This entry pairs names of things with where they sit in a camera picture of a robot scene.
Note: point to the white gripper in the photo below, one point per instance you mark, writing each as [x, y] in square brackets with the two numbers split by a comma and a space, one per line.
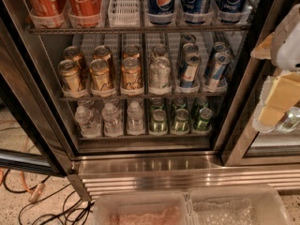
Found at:
[287, 49]

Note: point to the redbull can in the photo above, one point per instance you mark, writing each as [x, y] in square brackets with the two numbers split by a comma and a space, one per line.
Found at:
[219, 49]
[187, 49]
[189, 69]
[187, 38]
[216, 69]

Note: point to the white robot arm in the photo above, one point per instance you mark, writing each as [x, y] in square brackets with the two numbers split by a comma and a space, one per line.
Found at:
[282, 47]

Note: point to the right fridge glass door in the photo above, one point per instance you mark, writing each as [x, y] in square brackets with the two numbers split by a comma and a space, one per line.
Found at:
[247, 146]

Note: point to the front green can right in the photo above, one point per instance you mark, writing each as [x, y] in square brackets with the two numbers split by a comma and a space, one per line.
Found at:
[203, 119]

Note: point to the back green can right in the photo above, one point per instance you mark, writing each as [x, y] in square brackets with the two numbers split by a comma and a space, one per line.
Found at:
[199, 103]

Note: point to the front green can middle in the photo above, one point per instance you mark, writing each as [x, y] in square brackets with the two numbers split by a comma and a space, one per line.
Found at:
[180, 121]

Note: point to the front green can left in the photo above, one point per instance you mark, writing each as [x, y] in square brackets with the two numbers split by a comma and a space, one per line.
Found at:
[158, 123]

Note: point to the back green can left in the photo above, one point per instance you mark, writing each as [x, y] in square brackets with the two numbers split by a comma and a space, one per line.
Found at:
[157, 103]

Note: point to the front silver can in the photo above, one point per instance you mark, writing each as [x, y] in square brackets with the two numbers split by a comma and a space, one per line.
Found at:
[160, 73]

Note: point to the silver can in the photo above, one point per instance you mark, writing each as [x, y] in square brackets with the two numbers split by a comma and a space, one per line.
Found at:
[159, 50]
[160, 73]

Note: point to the back silver can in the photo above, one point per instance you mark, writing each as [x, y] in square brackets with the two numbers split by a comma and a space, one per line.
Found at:
[159, 50]

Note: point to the gold can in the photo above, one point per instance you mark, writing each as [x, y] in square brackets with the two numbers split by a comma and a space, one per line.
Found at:
[131, 51]
[76, 54]
[101, 76]
[70, 75]
[132, 73]
[103, 51]

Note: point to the empty white shelf tray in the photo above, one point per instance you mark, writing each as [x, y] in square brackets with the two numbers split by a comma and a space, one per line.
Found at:
[124, 13]

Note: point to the front gold can leftmost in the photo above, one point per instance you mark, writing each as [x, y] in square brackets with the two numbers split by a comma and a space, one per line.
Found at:
[70, 75]

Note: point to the back gold can leftmost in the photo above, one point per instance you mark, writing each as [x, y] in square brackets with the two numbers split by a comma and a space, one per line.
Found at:
[76, 54]

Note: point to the right coca-cola can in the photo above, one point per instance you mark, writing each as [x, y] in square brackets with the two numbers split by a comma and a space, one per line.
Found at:
[85, 0]

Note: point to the open fridge glass door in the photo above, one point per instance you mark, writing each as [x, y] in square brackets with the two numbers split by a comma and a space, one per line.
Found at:
[30, 90]

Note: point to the right clear plastic bin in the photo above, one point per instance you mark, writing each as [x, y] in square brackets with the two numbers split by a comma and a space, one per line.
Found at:
[245, 205]

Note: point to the clear plastic bin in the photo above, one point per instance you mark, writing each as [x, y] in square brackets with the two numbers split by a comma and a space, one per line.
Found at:
[142, 208]
[245, 205]

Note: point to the right water bottle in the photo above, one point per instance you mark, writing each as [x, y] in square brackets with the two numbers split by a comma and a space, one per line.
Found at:
[135, 120]

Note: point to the water bottle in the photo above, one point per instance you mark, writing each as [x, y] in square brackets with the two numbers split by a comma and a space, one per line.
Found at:
[89, 125]
[135, 120]
[112, 120]

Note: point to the middle water bottle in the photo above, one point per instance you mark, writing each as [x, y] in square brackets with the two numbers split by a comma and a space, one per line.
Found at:
[112, 120]

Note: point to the left water bottle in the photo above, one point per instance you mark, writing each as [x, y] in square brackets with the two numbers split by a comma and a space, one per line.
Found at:
[89, 125]

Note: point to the left clear plastic bin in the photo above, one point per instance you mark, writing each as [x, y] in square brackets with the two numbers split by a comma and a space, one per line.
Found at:
[142, 208]

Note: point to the middle wire shelf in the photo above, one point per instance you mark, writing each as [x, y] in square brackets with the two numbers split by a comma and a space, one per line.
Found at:
[171, 95]

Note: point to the wire shelf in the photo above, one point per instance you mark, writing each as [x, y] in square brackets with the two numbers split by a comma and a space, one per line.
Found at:
[171, 95]
[140, 30]

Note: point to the top wire shelf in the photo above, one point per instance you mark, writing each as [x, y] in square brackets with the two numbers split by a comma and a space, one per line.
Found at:
[140, 30]

